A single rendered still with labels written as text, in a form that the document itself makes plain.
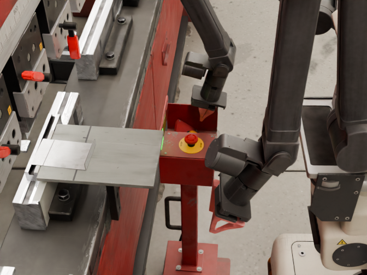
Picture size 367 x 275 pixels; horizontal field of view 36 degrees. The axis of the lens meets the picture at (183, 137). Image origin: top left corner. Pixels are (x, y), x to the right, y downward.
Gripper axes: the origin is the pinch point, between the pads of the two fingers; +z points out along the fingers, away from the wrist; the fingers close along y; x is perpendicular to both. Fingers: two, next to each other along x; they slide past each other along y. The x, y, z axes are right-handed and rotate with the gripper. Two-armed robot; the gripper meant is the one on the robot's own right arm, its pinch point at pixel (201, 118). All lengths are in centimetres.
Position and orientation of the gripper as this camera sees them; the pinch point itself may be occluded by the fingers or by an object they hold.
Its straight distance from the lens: 169.3
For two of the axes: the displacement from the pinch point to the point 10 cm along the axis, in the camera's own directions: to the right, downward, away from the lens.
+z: -2.4, 6.9, 6.8
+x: -0.9, 6.8, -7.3
